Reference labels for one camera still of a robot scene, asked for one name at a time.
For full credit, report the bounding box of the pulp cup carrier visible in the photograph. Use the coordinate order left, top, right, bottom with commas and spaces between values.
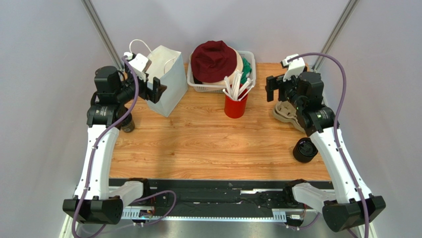
272, 101, 297, 117
272, 111, 305, 133

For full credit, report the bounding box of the white paper bag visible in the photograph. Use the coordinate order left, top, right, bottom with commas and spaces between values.
147, 45, 188, 118

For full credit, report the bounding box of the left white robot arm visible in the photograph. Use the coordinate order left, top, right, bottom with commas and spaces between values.
62, 65, 167, 225

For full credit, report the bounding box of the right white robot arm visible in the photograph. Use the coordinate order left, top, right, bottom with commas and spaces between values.
265, 71, 386, 232

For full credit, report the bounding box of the left black coffee cup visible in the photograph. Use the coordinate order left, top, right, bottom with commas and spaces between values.
120, 113, 135, 133

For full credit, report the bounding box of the green cloth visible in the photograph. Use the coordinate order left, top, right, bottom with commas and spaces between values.
240, 57, 252, 84

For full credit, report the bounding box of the white plastic basket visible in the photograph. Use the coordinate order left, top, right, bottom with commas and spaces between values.
187, 51, 257, 93

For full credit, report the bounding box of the red cup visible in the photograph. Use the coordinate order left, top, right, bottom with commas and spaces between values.
224, 90, 248, 119

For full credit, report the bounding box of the maroon bucket hat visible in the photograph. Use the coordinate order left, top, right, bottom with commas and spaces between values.
190, 41, 243, 85

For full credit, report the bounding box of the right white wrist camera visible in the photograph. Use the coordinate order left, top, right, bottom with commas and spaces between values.
280, 54, 306, 82

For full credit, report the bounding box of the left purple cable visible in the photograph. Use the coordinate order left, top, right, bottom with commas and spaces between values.
71, 56, 141, 238

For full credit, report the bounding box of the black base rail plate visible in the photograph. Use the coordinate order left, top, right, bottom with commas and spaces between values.
108, 178, 335, 219

